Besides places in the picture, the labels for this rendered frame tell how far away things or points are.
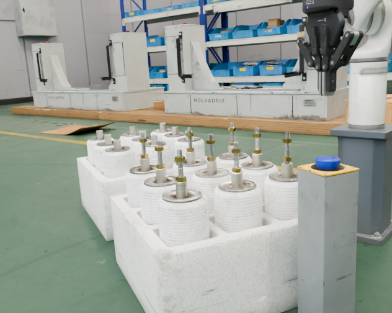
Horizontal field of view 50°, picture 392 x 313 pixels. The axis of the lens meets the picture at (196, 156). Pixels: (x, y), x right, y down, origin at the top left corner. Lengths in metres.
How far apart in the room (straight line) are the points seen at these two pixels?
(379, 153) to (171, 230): 0.62
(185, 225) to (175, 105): 2.82
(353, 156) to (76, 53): 7.24
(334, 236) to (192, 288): 0.26
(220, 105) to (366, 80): 2.18
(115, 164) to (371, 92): 0.72
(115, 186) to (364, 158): 0.68
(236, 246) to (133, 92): 3.40
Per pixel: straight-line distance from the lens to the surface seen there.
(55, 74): 5.18
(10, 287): 1.13
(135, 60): 4.14
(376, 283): 1.04
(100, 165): 1.38
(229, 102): 3.20
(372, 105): 1.17
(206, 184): 0.90
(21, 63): 7.56
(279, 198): 0.87
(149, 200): 0.87
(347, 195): 0.72
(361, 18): 1.15
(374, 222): 1.22
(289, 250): 0.86
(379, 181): 1.19
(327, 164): 0.71
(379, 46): 1.18
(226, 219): 0.82
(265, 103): 3.03
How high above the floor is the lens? 0.49
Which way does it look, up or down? 13 degrees down
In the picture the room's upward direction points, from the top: 3 degrees counter-clockwise
